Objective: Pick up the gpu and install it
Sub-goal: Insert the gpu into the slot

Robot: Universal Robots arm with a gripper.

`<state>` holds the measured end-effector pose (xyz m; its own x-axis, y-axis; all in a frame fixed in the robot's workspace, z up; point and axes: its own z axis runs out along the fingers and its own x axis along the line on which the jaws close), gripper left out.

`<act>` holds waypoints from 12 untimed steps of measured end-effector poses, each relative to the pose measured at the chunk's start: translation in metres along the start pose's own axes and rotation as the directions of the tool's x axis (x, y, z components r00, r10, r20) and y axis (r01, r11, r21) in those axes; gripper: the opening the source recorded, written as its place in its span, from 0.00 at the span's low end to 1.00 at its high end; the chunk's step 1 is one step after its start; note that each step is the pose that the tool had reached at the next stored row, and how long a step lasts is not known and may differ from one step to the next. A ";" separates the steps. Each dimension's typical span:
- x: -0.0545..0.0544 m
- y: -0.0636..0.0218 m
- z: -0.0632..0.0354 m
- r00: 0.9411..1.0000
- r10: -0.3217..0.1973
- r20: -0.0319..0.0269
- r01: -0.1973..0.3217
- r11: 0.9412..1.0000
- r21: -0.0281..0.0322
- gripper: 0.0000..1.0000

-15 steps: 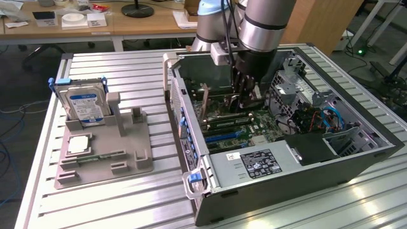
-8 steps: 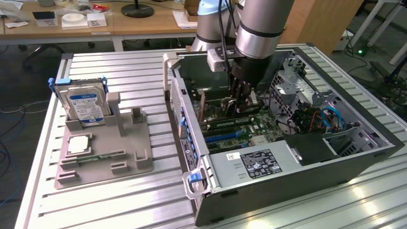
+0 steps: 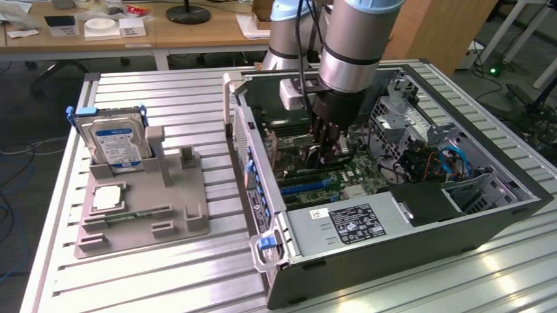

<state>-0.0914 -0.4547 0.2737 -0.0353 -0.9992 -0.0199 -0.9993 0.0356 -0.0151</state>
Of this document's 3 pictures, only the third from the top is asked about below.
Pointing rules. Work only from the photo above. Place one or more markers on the red small item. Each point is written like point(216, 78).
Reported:
point(138, 10)

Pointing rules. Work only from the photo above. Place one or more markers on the wooden cabinet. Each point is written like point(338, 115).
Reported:
point(434, 32)

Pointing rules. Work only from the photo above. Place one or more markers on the wooden desk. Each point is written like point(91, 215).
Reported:
point(52, 44)

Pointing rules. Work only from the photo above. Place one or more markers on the green motherboard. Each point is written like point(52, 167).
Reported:
point(361, 176)

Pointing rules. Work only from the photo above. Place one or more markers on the hard disk with blue label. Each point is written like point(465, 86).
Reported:
point(118, 143)

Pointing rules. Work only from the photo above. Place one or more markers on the device with green light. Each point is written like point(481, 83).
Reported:
point(493, 71)

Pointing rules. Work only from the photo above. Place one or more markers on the black floor equipment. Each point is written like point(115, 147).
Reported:
point(534, 107)

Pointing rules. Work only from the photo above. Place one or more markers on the white table frame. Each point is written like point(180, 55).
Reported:
point(513, 29)

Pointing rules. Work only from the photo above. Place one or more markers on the plain white box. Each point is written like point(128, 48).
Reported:
point(131, 29)

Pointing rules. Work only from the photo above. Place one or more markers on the blue expansion slot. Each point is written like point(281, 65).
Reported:
point(299, 186)

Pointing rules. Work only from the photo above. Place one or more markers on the green RAM stick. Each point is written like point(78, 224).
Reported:
point(130, 216)

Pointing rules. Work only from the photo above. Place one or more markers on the grey parts rack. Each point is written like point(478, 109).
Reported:
point(147, 202)

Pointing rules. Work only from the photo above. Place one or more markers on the white paper stack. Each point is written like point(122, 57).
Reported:
point(250, 27)

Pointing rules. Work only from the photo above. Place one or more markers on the grey cup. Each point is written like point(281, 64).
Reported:
point(64, 4)

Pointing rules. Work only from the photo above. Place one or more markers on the open black PC case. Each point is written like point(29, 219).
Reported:
point(391, 261)

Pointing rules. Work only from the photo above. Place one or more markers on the blue disk carrier bracket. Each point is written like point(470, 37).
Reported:
point(84, 111)

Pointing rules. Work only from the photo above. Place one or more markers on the black round stand base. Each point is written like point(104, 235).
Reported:
point(187, 14)

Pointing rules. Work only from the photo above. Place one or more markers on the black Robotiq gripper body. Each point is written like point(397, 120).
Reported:
point(337, 107)

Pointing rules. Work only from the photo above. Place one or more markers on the white box with black top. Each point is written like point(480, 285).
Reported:
point(61, 26)

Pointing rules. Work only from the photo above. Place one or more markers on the metal socket cover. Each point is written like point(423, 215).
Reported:
point(347, 143)

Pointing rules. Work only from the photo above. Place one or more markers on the small white paper note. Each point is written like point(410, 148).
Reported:
point(21, 33)

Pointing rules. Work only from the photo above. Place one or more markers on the silver CPU chip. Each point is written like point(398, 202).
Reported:
point(107, 197)

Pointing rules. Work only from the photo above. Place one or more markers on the metal disk bay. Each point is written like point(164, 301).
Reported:
point(391, 130)

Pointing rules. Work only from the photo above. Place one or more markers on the white cup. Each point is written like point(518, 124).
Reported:
point(83, 3)

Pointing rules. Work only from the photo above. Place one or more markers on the grey power supply unit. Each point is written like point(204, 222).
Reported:
point(347, 221)

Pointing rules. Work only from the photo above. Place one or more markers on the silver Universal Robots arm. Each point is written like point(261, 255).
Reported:
point(353, 39)

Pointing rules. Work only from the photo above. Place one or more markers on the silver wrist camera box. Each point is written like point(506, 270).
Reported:
point(294, 94)

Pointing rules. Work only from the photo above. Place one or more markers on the brown cardboard box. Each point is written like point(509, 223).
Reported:
point(261, 9)

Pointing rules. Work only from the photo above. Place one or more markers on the white round tray box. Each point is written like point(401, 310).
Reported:
point(102, 31)

